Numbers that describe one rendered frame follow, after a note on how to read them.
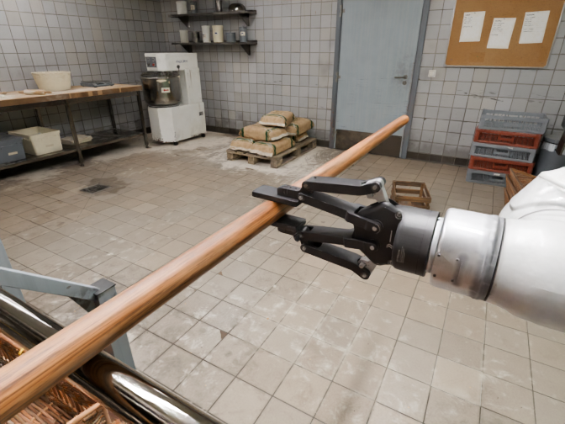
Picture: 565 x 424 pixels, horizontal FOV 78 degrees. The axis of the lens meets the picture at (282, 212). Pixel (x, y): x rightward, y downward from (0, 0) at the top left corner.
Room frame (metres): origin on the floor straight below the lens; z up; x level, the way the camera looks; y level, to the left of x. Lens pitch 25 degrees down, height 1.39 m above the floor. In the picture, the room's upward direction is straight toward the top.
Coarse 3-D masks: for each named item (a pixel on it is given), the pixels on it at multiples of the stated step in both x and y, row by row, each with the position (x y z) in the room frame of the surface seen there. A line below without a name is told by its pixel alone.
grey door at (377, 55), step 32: (352, 0) 5.14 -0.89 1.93; (384, 0) 4.94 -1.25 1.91; (416, 0) 4.75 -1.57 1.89; (352, 32) 5.13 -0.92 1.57; (384, 32) 4.92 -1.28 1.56; (416, 32) 4.73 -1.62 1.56; (352, 64) 5.11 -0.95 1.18; (384, 64) 4.90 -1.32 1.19; (416, 64) 4.68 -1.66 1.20; (352, 96) 5.09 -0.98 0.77; (384, 96) 4.87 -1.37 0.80; (352, 128) 5.07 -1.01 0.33
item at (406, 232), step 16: (368, 208) 0.37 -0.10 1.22; (384, 208) 0.36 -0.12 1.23; (400, 208) 0.36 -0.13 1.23; (416, 208) 0.36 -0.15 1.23; (384, 224) 0.36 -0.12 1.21; (400, 224) 0.33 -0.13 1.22; (416, 224) 0.33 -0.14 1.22; (432, 224) 0.32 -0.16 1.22; (384, 240) 0.35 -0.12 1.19; (400, 240) 0.32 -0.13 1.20; (416, 240) 0.32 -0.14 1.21; (368, 256) 0.36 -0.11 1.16; (384, 256) 0.35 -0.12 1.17; (400, 256) 0.32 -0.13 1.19; (416, 256) 0.31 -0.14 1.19; (416, 272) 0.32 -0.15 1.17
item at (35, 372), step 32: (384, 128) 0.91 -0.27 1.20; (352, 160) 0.67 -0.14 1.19; (256, 224) 0.37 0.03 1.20; (192, 256) 0.29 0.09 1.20; (224, 256) 0.32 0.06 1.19; (128, 288) 0.24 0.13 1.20; (160, 288) 0.25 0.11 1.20; (96, 320) 0.20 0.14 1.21; (128, 320) 0.21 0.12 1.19; (32, 352) 0.17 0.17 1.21; (64, 352) 0.17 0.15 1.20; (96, 352) 0.19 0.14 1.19; (0, 384) 0.15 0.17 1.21; (32, 384) 0.15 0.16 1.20; (0, 416) 0.13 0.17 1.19
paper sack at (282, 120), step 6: (264, 114) 4.69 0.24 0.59; (270, 114) 4.66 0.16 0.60; (276, 114) 4.66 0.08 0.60; (282, 114) 4.70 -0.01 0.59; (288, 114) 4.84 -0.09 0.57; (264, 120) 4.61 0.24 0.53; (270, 120) 4.59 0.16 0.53; (276, 120) 4.57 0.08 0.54; (282, 120) 4.56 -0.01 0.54; (288, 120) 4.78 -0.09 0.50; (276, 126) 4.61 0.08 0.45; (282, 126) 4.56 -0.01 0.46
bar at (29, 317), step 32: (0, 256) 0.81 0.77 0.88; (0, 288) 0.29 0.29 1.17; (32, 288) 0.47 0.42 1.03; (64, 288) 0.51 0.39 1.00; (96, 288) 0.56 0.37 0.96; (0, 320) 0.24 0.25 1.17; (32, 320) 0.23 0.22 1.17; (128, 352) 0.57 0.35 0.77; (96, 384) 0.17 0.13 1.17; (128, 384) 0.17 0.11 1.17; (128, 416) 0.15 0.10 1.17; (160, 416) 0.15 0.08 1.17; (192, 416) 0.15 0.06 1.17
